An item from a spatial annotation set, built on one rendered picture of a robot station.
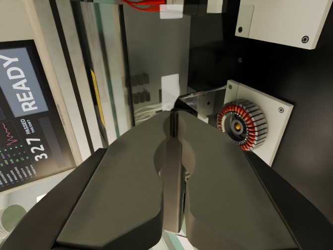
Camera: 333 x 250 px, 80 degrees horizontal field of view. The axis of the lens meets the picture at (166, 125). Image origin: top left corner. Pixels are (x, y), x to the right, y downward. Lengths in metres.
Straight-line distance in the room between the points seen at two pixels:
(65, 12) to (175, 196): 0.28
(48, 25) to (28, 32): 0.04
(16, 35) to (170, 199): 0.31
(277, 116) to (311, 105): 0.06
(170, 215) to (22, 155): 0.33
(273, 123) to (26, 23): 0.43
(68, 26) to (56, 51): 0.04
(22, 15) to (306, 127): 0.46
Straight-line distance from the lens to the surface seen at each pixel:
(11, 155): 0.45
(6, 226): 1.53
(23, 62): 0.38
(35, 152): 0.45
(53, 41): 0.35
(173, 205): 0.17
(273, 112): 0.42
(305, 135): 0.41
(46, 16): 0.34
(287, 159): 0.45
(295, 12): 0.39
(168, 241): 1.76
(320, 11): 0.37
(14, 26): 0.38
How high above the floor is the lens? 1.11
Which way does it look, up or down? 23 degrees down
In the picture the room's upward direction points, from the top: 106 degrees counter-clockwise
